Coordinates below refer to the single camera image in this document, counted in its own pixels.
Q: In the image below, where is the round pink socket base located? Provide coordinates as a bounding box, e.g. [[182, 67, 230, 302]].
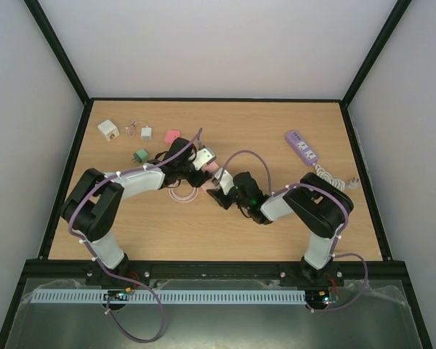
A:
[[201, 180, 220, 192]]

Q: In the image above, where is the pale pink socket cube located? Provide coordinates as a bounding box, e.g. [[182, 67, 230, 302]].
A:
[[202, 161, 219, 174]]

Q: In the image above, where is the red pink plug adapter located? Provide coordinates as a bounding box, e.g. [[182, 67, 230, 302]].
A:
[[163, 129, 181, 144]]

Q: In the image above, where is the green plug adapter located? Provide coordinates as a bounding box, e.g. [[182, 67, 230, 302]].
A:
[[132, 148, 149, 164]]

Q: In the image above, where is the white charger plug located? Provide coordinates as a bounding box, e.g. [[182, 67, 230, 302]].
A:
[[140, 127, 153, 140]]

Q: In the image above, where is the purple power strip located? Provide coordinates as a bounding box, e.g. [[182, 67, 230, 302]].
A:
[[285, 130, 319, 166]]

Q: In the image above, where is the white tiger cube plug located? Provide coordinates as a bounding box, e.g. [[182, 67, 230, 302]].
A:
[[97, 119, 119, 142]]

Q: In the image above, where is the white power strip cord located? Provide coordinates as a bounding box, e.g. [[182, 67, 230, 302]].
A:
[[313, 162, 360, 190]]

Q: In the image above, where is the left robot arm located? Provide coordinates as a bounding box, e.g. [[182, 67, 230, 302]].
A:
[[60, 137, 216, 270]]

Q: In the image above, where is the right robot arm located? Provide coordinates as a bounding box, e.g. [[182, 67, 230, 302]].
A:
[[206, 170, 354, 285]]

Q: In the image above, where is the grey metal tray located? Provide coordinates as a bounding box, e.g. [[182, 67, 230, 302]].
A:
[[6, 279, 421, 348]]

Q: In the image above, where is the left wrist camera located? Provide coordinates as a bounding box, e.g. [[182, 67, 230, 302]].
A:
[[193, 147, 217, 170]]

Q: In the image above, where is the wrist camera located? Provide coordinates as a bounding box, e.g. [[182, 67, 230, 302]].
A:
[[212, 167, 235, 196], [193, 147, 217, 170]]

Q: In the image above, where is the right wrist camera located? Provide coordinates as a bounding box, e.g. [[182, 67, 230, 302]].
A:
[[212, 167, 235, 196]]

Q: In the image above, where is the pink coiled cable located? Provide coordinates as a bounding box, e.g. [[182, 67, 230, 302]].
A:
[[169, 187, 199, 204]]

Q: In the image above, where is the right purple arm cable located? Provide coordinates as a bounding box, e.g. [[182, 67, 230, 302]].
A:
[[217, 150, 368, 314]]

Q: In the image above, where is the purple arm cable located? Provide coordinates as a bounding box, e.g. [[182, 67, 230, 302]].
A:
[[217, 150, 368, 314], [68, 127, 166, 343]]

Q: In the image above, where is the white slotted cable duct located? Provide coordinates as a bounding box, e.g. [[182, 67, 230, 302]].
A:
[[31, 289, 306, 305]]

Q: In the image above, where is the black frame rail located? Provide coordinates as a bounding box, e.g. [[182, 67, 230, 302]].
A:
[[20, 259, 408, 286]]

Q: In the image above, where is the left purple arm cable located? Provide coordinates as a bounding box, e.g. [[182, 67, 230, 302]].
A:
[[68, 127, 166, 343]]

